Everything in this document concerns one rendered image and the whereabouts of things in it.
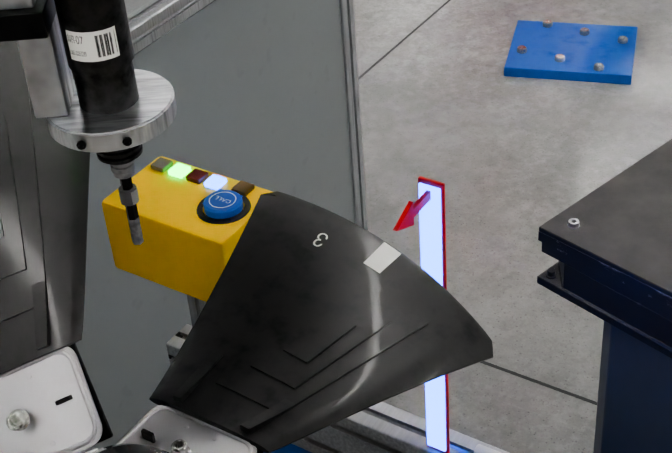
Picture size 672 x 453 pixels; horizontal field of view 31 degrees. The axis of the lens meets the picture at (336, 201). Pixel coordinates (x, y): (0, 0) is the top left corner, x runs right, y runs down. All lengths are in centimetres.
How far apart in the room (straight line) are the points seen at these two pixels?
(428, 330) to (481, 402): 160
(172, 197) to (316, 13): 96
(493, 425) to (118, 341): 86
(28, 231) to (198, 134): 119
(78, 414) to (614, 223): 70
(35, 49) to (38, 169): 17
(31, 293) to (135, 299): 118
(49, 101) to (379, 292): 37
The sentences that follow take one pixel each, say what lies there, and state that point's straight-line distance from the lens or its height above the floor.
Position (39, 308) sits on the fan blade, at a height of 131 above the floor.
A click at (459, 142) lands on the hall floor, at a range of 330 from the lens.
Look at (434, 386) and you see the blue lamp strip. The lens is 120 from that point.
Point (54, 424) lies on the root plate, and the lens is 79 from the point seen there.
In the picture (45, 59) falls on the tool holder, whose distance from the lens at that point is 65.
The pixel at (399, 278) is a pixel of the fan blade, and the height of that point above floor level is 118.
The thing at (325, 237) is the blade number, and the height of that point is 120.
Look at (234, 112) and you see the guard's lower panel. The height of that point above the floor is 75.
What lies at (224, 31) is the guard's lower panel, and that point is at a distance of 197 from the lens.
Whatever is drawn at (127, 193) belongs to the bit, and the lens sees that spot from 70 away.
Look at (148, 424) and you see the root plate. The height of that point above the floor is 118.
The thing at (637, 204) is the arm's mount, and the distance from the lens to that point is 135.
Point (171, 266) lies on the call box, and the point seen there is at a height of 102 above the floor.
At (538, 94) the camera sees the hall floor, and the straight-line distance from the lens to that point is 351.
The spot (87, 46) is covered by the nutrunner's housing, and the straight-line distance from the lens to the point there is 64.
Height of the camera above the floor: 179
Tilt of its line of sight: 35 degrees down
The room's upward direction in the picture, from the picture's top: 5 degrees counter-clockwise
